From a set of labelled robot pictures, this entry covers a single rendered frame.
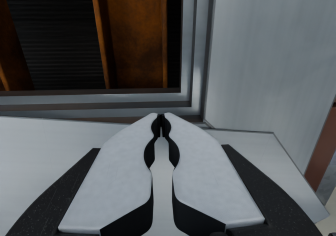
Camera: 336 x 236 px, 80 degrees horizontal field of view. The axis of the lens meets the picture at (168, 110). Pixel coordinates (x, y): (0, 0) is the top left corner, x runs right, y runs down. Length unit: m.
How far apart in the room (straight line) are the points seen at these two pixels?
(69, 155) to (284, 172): 0.17
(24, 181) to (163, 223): 0.12
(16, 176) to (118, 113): 0.10
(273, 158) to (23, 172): 0.20
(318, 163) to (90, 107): 0.22
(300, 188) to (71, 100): 0.21
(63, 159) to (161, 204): 0.09
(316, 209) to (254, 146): 0.11
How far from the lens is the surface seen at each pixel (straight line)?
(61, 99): 0.18
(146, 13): 0.29
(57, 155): 0.17
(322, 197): 0.59
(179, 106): 0.15
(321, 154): 0.25
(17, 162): 0.19
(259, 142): 0.17
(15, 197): 0.22
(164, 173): 0.17
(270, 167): 0.19
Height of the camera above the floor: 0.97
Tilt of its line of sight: 63 degrees down
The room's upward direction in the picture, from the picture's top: 175 degrees clockwise
